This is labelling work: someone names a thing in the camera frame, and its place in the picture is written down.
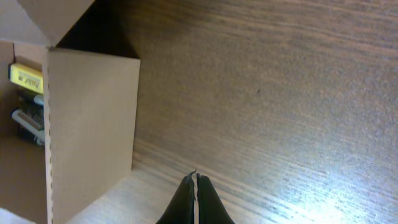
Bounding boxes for black sharpie marker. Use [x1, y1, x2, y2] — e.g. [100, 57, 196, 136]
[17, 89, 44, 106]

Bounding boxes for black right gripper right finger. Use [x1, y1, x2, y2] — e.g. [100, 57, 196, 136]
[197, 174, 234, 224]

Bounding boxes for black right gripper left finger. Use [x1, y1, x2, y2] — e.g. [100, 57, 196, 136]
[156, 170, 196, 224]

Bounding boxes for yellow highlighter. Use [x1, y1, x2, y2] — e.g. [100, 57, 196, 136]
[9, 63, 44, 94]

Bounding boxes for brown cardboard box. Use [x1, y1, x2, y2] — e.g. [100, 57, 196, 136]
[1, 1, 140, 223]

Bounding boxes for black whiteboard marker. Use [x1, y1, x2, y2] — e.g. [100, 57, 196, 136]
[11, 110, 45, 142]

